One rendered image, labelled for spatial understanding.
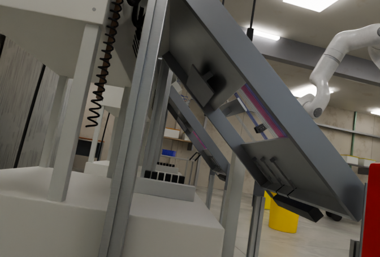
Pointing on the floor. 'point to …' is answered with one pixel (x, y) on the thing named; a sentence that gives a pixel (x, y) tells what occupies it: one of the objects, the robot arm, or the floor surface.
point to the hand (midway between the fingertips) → (259, 128)
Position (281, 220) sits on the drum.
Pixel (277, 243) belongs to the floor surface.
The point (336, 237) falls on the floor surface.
